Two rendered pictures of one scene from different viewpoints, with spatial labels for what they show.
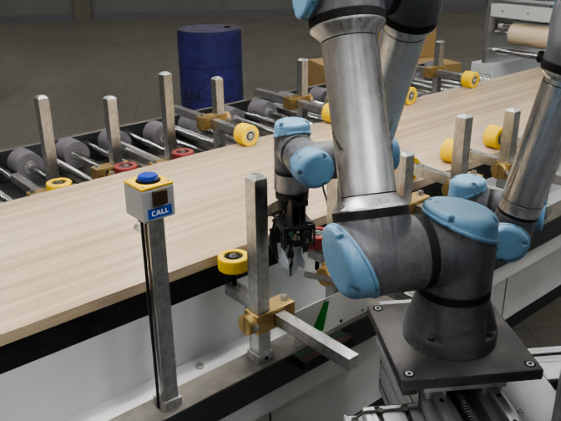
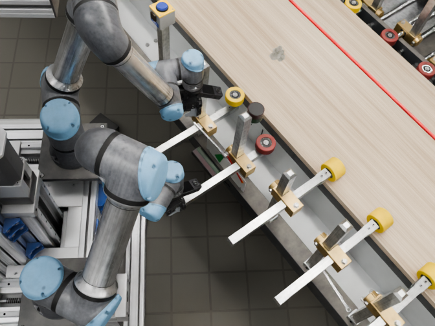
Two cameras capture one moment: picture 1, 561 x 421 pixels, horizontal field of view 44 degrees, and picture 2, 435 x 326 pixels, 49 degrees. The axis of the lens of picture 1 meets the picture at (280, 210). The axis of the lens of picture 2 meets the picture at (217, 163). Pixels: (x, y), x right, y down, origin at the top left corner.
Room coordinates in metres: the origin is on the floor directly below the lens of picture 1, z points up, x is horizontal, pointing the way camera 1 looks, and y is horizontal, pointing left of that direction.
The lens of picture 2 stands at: (1.42, -1.05, 2.54)
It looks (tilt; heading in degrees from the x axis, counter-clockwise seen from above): 63 degrees down; 86
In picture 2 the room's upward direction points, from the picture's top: 9 degrees clockwise
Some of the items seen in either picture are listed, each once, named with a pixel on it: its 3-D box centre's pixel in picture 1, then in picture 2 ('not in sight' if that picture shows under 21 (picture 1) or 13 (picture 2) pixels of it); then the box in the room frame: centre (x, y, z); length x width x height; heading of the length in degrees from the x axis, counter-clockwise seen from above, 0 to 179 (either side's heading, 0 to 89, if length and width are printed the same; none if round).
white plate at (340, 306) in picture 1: (332, 311); (225, 164); (1.52, -0.13, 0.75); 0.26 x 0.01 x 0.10; 130
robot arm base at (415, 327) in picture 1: (451, 308); (70, 143); (0.97, -0.28, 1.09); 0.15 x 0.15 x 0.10
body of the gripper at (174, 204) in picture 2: not in sight; (171, 196); (1.32, -0.39, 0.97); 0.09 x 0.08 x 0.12; 40
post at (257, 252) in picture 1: (258, 272); (200, 101); (1.39, 0.05, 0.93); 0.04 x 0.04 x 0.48; 40
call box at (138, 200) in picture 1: (149, 199); (162, 15); (1.22, 0.25, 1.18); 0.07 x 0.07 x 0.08; 40
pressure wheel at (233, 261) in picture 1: (234, 274); (234, 101); (1.53, 0.12, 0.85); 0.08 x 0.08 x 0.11
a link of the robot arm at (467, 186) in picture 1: (467, 203); (171, 177); (1.32, -0.39, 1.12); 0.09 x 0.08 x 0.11; 67
